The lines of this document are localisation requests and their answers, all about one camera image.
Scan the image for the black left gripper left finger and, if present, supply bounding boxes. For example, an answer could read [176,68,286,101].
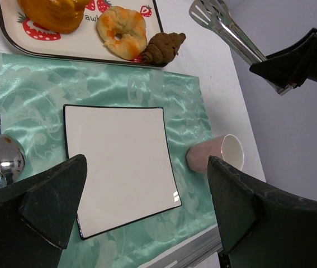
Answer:
[0,154,87,267]

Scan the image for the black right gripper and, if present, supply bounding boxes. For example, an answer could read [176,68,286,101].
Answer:
[249,28,317,90]

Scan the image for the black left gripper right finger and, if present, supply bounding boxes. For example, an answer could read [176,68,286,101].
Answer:
[207,156,317,267]

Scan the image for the steel serving tongs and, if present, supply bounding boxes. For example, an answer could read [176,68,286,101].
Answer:
[188,0,290,95]

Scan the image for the glazed ring bread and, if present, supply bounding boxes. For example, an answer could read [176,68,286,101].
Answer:
[97,6,147,60]

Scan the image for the tall orange muffin bread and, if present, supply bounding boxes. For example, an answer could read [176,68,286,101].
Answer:
[17,0,90,34]

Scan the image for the steel spoon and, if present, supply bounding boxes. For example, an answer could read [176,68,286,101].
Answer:
[0,134,26,185]

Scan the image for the pink ceramic mug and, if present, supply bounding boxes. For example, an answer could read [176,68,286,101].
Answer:
[186,134,245,175]

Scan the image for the white square plate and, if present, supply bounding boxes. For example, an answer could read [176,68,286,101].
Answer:
[63,104,182,240]

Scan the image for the green satin placemat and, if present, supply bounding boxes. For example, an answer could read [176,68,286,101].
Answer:
[0,53,216,267]

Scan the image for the brown chocolate croissant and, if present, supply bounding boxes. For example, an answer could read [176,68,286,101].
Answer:
[141,32,186,65]

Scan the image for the strawberry print tray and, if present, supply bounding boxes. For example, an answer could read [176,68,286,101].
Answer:
[0,1,163,67]

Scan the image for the aluminium table edge rail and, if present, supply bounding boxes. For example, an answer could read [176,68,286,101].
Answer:
[140,224,223,267]

